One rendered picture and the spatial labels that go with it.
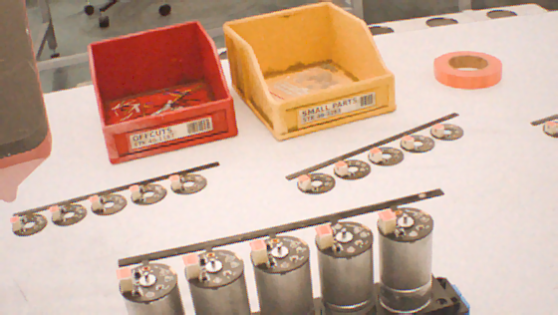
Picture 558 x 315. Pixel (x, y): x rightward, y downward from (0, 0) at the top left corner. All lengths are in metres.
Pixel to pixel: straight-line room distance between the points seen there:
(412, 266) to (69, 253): 0.22
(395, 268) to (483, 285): 0.08
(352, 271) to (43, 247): 0.22
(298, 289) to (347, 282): 0.02
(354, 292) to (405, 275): 0.02
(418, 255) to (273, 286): 0.06
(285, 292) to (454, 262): 0.12
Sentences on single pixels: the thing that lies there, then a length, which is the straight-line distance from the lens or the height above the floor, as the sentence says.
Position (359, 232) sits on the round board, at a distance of 0.30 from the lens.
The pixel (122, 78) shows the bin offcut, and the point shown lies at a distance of 0.62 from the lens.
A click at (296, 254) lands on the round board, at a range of 0.29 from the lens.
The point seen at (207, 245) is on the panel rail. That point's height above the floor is 0.81.
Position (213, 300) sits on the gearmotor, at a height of 0.80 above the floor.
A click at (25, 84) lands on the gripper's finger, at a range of 0.16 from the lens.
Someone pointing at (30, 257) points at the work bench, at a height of 0.75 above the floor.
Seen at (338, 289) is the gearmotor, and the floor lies 0.79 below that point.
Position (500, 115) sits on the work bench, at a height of 0.75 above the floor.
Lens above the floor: 0.99
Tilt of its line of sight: 29 degrees down
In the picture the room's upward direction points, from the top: 7 degrees counter-clockwise
